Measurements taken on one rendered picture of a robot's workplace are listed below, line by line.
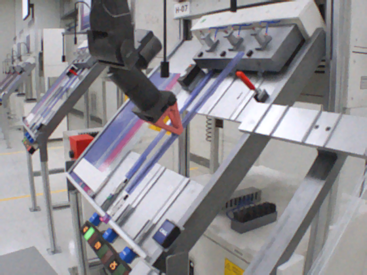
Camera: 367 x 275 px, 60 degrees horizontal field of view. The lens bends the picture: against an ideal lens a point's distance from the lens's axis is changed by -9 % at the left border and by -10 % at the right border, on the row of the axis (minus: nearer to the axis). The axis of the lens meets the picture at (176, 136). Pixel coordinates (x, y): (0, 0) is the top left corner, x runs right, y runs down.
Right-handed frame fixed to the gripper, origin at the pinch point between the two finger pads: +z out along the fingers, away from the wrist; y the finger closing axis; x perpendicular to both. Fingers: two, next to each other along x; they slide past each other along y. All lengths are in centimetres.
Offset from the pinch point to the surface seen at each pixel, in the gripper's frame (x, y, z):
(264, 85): -23.9, -2.2, 10.2
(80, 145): 12, 91, 18
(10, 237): 91, 165, 46
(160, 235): 20.1, -9.9, 6.3
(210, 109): -14.0, 11.1, 10.3
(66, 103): -2, 135, 10
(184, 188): 8.5, -1.0, 10.6
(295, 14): -42.1, -6.0, 1.9
